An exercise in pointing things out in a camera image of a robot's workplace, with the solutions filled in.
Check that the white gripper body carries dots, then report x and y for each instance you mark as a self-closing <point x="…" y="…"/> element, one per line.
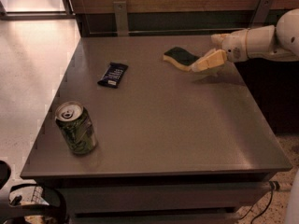
<point x="235" y="45"/>

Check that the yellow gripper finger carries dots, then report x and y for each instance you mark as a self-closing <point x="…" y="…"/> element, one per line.
<point x="212" y="59"/>
<point x="221" y="40"/>

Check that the green and yellow sponge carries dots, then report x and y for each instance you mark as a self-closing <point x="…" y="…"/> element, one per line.
<point x="180" y="58"/>

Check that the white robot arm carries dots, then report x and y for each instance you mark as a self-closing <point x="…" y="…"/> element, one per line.
<point x="278" y="43"/>

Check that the green soda can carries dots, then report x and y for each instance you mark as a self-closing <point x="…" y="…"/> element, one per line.
<point x="76" y="126"/>

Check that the dark blue snack bar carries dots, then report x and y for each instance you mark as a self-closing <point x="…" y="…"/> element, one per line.
<point x="113" y="75"/>

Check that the grey drawer cabinet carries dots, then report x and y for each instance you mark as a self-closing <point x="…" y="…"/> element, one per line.
<point x="173" y="147"/>

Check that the right metal wall bracket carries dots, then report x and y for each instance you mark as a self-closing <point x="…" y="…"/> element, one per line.
<point x="260" y="13"/>

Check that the metal wall bracket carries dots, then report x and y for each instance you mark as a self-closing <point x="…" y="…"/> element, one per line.
<point x="260" y="13"/>
<point x="121" y="18"/>

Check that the left metal wall bracket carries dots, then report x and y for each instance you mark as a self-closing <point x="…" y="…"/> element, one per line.
<point x="121" y="18"/>

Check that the white handle bar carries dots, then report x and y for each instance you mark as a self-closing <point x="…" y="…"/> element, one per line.
<point x="280" y="186"/>

